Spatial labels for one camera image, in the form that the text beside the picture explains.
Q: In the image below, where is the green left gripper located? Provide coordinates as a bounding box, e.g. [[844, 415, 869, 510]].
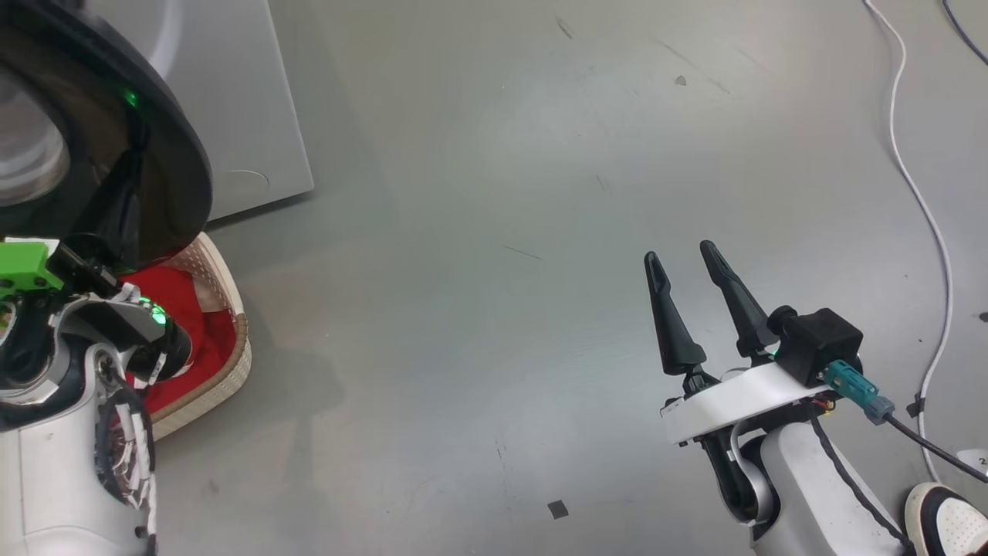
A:
[[0, 239, 66, 298]]

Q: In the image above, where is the white floor cable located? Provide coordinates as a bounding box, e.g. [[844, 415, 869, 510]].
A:
[[863, 0, 954, 483]]

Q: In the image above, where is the black round glass machine door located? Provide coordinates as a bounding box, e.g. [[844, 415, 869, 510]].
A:
[[0, 0, 214, 271]]

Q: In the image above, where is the black left arm cable bundle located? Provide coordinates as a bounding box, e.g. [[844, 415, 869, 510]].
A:
[[96, 382, 159, 541]]

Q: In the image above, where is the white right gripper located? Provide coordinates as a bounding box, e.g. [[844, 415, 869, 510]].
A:
[[644, 240, 831, 526]]

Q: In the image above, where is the white and black shoe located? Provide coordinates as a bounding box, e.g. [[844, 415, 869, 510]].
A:
[[905, 483, 988, 556]]

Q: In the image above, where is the black floor cable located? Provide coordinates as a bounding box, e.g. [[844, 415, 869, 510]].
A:
[[942, 0, 988, 66]]

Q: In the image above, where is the cream perforated laundry basket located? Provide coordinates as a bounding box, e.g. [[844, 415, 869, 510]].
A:
[[116, 232, 253, 441]]

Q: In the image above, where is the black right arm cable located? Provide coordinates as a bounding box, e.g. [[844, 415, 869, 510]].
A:
[[810, 417, 915, 549]]

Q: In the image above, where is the red and white garment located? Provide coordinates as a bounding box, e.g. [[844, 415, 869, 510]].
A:
[[120, 265, 238, 415]]

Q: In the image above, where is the teal-plug right camera cable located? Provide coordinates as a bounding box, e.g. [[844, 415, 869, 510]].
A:
[[822, 360, 988, 483]]

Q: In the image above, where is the white front-load washing machine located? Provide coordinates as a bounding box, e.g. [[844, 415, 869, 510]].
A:
[[81, 0, 315, 225]]

